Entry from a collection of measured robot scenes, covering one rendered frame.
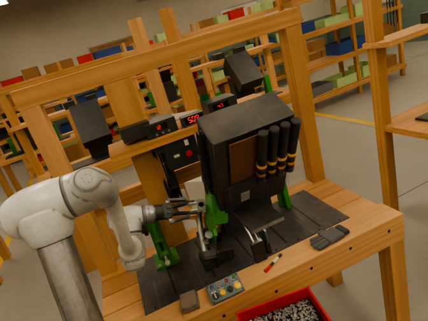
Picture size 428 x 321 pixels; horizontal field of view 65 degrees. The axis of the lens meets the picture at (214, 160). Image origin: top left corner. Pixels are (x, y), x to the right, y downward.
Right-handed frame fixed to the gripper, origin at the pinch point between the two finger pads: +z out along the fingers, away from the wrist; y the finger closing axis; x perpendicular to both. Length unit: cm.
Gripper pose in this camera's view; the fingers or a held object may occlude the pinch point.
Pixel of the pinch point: (195, 206)
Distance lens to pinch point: 166.9
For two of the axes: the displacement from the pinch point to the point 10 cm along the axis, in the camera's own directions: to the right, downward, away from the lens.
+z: 9.5, -1.1, 3.0
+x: -2.2, 4.9, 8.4
